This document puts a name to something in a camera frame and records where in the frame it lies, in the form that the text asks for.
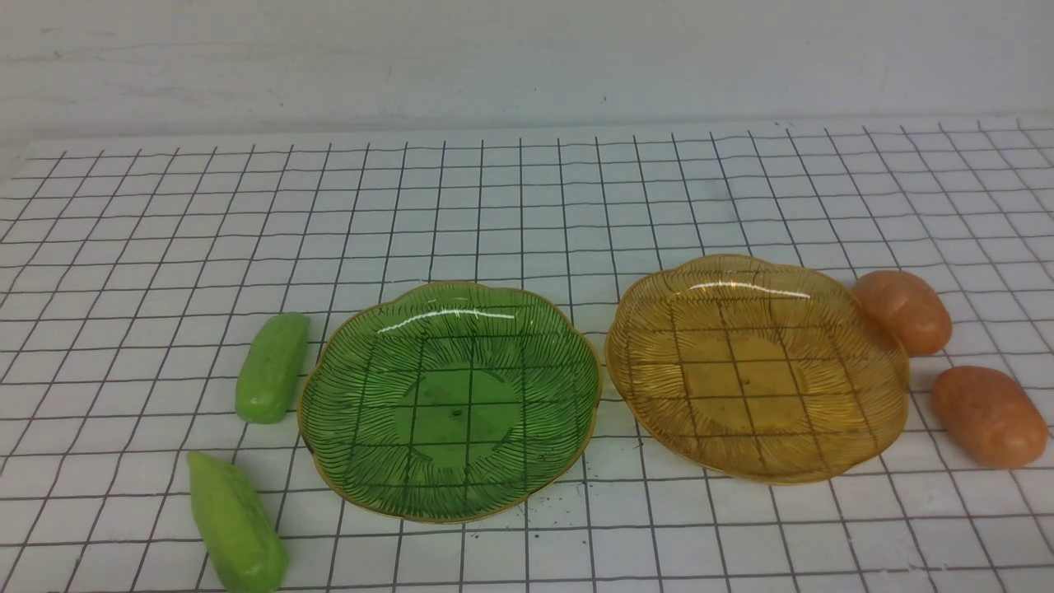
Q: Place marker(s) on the green glass plate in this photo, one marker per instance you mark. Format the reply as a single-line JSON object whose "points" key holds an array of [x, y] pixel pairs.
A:
{"points": [[452, 403]]}

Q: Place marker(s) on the green cucumber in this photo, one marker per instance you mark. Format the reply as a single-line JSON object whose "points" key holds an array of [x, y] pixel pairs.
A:
{"points": [[245, 549], [270, 374]]}

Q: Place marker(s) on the orange potato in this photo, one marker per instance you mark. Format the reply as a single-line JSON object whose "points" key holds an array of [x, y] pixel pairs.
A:
{"points": [[990, 416], [908, 308]]}

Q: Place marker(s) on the amber glass plate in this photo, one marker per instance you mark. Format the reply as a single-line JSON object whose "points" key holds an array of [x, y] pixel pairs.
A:
{"points": [[773, 373]]}

